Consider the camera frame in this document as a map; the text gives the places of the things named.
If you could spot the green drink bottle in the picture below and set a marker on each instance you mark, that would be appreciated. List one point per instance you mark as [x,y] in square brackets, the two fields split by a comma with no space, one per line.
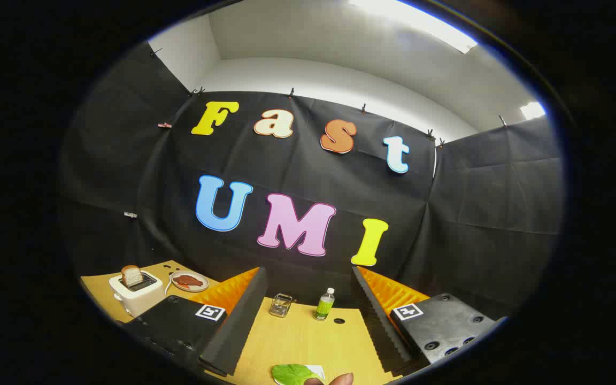
[323,307]

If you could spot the white flat plate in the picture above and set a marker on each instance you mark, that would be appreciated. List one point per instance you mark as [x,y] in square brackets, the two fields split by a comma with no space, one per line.
[317,370]

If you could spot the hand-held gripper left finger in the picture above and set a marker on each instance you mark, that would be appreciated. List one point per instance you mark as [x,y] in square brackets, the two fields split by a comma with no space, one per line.
[238,326]

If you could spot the green lettuce leaf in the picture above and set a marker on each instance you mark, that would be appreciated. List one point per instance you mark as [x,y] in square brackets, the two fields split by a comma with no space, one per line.
[292,374]

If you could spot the red meat slice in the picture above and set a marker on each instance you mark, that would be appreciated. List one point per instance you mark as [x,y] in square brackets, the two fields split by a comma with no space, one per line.
[187,280]

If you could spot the small ceiling light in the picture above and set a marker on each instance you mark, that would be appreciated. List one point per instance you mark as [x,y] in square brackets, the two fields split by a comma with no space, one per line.
[532,110]

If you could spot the black backdrop cloth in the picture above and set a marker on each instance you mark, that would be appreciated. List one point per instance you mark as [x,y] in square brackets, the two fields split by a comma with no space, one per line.
[308,166]

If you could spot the toasted bread slice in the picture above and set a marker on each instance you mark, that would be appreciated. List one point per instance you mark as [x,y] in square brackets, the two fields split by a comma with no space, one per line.
[132,276]

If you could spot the white round plate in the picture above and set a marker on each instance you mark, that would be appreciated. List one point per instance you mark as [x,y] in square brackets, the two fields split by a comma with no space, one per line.
[190,289]

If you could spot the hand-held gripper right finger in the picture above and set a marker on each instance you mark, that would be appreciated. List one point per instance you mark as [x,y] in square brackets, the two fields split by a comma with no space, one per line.
[380,326]

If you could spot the white toaster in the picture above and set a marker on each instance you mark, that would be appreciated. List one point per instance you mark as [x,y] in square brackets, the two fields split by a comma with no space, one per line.
[142,302]

